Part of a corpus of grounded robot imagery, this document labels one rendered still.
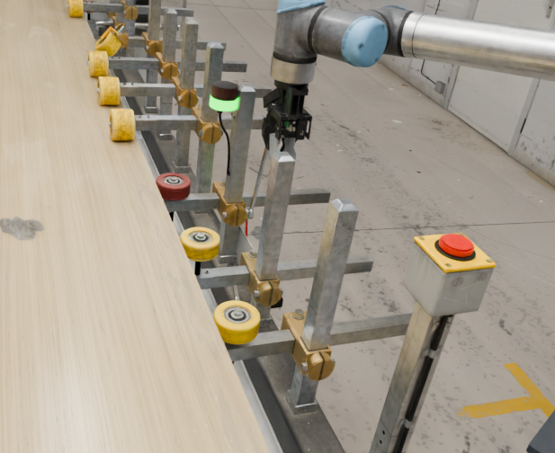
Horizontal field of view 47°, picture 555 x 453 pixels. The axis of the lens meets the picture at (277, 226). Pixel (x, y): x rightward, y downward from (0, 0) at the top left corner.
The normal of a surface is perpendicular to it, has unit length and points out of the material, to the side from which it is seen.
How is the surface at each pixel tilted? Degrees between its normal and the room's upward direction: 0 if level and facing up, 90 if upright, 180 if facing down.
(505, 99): 90
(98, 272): 0
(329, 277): 90
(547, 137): 90
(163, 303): 0
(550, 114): 90
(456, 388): 0
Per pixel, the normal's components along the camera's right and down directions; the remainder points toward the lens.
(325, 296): 0.35, 0.51
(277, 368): 0.14, -0.86
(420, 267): -0.93, 0.07
